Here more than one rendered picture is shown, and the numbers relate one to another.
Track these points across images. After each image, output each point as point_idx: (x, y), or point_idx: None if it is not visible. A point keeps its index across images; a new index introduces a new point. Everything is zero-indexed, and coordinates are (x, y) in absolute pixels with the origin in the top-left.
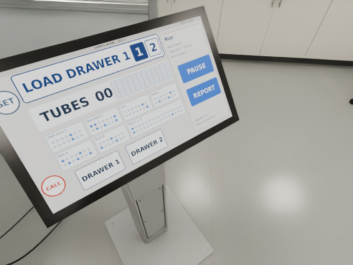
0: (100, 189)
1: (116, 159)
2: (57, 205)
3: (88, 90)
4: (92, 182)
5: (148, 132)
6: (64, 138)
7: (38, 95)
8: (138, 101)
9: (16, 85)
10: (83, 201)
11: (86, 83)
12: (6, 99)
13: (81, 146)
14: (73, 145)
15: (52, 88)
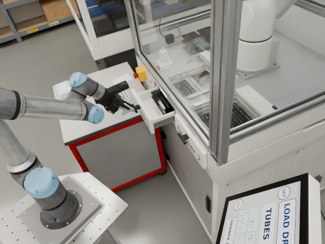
0: (222, 227)
1: (228, 243)
2: (230, 204)
3: (271, 242)
4: (228, 224)
5: None
6: (254, 217)
7: (280, 210)
8: None
9: (289, 200)
10: (224, 217)
11: (275, 242)
12: (285, 193)
13: (245, 225)
14: (248, 220)
15: (281, 219)
